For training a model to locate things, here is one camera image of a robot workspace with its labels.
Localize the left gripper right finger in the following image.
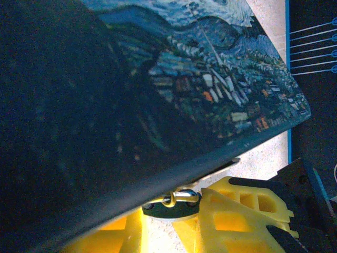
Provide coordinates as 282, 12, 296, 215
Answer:
173, 158, 337, 253

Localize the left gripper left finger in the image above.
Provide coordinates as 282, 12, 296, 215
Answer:
62, 209, 148, 253

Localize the starry night painted tin box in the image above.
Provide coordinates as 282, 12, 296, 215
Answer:
0, 0, 312, 253

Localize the blue table edge strip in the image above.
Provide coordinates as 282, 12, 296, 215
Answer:
285, 0, 293, 166

